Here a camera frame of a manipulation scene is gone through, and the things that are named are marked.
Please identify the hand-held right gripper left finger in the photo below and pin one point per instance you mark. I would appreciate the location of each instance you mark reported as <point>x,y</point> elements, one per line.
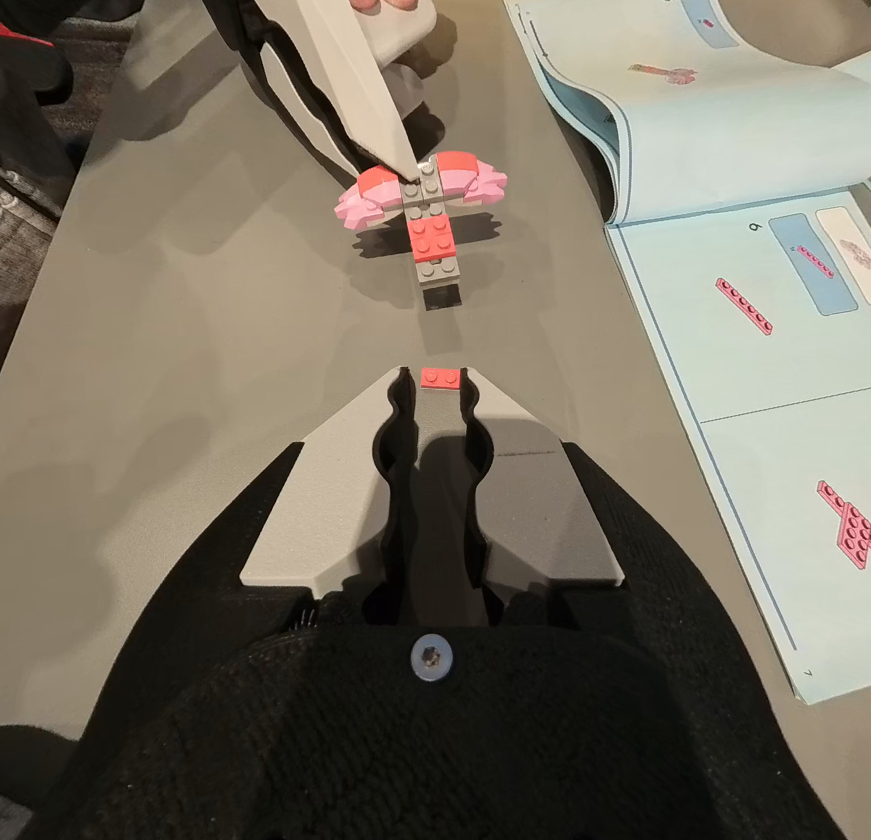
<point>313,520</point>

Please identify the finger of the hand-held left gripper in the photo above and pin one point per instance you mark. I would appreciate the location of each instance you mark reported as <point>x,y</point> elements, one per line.
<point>289,98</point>
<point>354,71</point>

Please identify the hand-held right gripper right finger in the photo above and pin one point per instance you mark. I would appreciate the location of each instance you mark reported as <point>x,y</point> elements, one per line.
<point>551,520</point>

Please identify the pink red brick model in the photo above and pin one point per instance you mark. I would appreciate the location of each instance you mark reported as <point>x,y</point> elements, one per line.
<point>432,231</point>

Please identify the small red brick plate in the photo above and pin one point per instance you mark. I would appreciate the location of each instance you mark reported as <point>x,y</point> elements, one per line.
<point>441,377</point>

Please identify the grey desk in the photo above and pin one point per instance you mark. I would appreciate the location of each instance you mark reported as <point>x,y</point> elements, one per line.
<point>204,309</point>

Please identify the red plastic object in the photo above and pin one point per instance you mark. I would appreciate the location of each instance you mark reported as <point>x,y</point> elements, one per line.
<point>27,37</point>

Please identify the open light blue instruction booklet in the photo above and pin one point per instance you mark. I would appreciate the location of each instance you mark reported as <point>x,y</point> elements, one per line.
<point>714,139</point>

